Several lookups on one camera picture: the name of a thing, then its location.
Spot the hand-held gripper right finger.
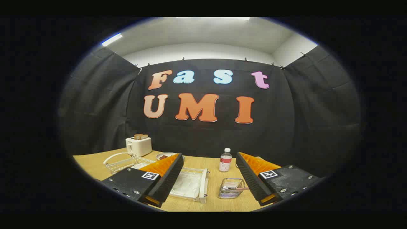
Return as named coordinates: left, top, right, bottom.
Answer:
left=236, top=152, right=321, bottom=207

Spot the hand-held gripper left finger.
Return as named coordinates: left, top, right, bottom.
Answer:
left=101, top=153, right=184, bottom=208

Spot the white wire dish rack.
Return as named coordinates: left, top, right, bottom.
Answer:
left=103, top=152, right=209, bottom=204

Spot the metal wire basket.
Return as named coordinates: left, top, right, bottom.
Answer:
left=218, top=178, right=246, bottom=199

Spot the small white oval plate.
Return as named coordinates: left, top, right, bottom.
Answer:
left=156, top=152, right=185, bottom=161

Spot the clear plastic water bottle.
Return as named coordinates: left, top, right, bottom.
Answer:
left=218, top=148, right=233, bottom=172

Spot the white toaster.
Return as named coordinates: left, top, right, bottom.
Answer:
left=125, top=136, right=153, bottom=157

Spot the black backdrop cloth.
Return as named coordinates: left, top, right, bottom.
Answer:
left=58, top=45, right=363, bottom=178

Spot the ceiling light strip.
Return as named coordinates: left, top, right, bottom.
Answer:
left=102, top=33, right=123, bottom=46

